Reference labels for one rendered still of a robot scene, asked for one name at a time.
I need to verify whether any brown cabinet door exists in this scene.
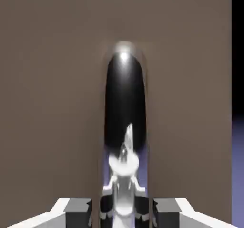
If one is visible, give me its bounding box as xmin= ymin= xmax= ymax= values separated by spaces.
xmin=0 ymin=0 xmax=233 ymax=228

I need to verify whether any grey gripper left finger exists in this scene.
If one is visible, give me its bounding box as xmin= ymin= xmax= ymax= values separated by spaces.
xmin=5 ymin=197 xmax=93 ymax=228

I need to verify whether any curved shiny metal handle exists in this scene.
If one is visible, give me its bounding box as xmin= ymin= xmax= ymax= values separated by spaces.
xmin=98 ymin=41 xmax=154 ymax=228

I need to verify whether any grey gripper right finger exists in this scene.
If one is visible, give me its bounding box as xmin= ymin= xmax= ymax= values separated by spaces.
xmin=152 ymin=197 xmax=236 ymax=228

